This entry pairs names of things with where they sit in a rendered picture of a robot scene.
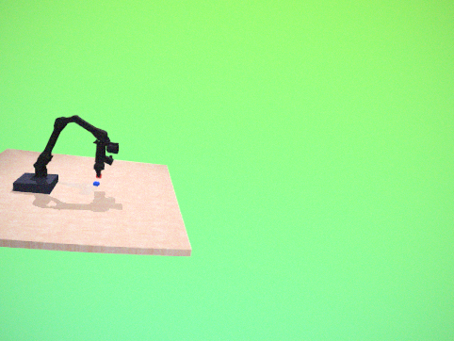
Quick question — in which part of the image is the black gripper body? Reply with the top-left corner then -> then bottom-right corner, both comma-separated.
93,152 -> 105,171

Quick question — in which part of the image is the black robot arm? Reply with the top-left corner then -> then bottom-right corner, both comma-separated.
34,115 -> 119,177

